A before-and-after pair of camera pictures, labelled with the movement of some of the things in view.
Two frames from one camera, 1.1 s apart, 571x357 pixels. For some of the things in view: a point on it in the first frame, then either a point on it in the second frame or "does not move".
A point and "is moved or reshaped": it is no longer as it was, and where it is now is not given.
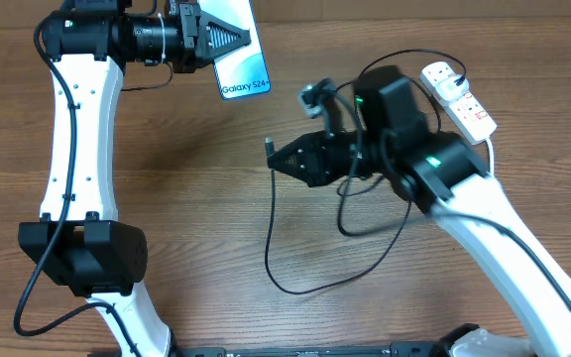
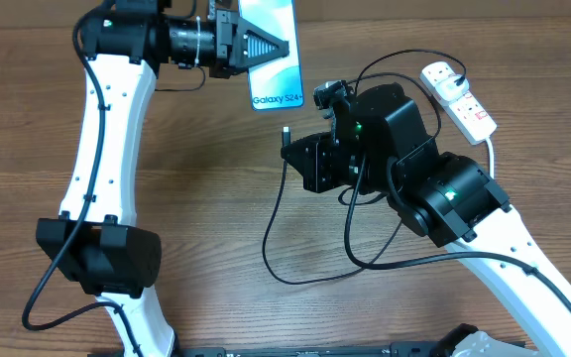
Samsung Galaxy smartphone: (244, 71) is moved or reshaped
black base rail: (418, 349) does not move
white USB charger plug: (448, 89) does not move
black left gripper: (196, 26) → (235, 37)
